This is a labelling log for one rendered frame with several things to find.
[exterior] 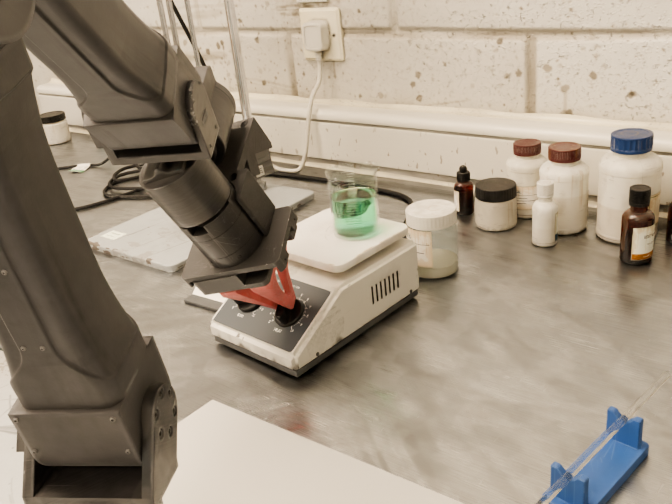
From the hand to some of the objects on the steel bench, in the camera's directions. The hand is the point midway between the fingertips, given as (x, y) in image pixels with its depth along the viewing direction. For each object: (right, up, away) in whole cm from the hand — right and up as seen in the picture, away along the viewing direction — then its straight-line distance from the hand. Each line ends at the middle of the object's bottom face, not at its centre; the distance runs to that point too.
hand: (284, 299), depth 71 cm
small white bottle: (+31, +6, +20) cm, 38 cm away
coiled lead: (-36, +15, +58) cm, 70 cm away
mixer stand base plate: (-15, +9, +40) cm, 44 cm away
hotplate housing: (+4, -2, +9) cm, 10 cm away
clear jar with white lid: (+17, +2, +17) cm, 24 cm away
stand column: (-8, +15, +48) cm, 50 cm away
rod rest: (+24, -12, -18) cm, 32 cm away
